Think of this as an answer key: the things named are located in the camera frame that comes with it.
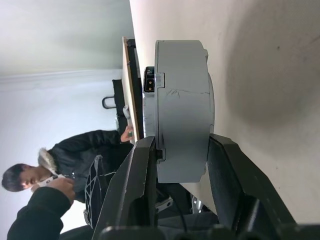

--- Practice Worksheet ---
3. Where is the grey motor stator housing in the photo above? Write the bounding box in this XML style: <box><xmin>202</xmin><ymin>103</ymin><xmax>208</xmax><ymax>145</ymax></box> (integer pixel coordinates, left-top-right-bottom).
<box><xmin>154</xmin><ymin>39</ymin><xmax>215</xmax><ymax>185</ymax></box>

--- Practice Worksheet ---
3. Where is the white handheld device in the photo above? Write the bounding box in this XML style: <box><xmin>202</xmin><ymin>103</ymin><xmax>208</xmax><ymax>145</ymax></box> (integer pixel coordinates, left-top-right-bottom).
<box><xmin>121</xmin><ymin>104</ymin><xmax>131</xmax><ymax>126</ymax></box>

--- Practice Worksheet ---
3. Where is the person's left hand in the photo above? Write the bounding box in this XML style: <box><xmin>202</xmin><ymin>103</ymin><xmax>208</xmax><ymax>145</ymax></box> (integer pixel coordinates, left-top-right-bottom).
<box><xmin>119</xmin><ymin>125</ymin><xmax>135</xmax><ymax>144</ymax></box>

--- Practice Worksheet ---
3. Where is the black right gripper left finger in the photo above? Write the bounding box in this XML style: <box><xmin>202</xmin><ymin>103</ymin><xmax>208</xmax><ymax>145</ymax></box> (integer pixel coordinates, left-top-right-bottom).
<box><xmin>91</xmin><ymin>135</ymin><xmax>160</xmax><ymax>236</ymax></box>

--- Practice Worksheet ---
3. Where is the wooden desk black frame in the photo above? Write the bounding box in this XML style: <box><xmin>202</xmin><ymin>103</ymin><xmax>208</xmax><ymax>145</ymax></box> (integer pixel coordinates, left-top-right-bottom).
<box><xmin>121</xmin><ymin>35</ymin><xmax>145</xmax><ymax>146</ymax></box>

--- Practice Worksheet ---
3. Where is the person in black jacket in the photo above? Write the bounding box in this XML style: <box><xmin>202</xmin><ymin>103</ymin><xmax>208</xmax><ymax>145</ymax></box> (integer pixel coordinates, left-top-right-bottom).
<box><xmin>1</xmin><ymin>129</ymin><xmax>137</xmax><ymax>240</ymax></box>

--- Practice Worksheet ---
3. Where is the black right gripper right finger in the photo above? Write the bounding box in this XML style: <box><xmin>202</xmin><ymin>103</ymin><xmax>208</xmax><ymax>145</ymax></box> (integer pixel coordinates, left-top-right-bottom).
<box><xmin>207</xmin><ymin>132</ymin><xmax>299</xmax><ymax>234</ymax></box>

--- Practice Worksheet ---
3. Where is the person's right hand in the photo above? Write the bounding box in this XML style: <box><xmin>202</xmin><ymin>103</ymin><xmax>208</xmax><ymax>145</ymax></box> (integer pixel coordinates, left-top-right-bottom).
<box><xmin>50</xmin><ymin>176</ymin><xmax>76</xmax><ymax>203</ymax></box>

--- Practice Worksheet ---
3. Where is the white handheld controller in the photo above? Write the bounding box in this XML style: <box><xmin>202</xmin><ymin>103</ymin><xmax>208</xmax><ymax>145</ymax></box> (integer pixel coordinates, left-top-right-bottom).
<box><xmin>37</xmin><ymin>174</ymin><xmax>66</xmax><ymax>187</ymax></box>

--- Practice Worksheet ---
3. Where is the black object with loop handle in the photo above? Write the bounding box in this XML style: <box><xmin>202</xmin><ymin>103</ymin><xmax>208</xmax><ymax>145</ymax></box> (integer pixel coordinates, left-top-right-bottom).
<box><xmin>101</xmin><ymin>78</ymin><xmax>127</xmax><ymax>131</ymax></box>

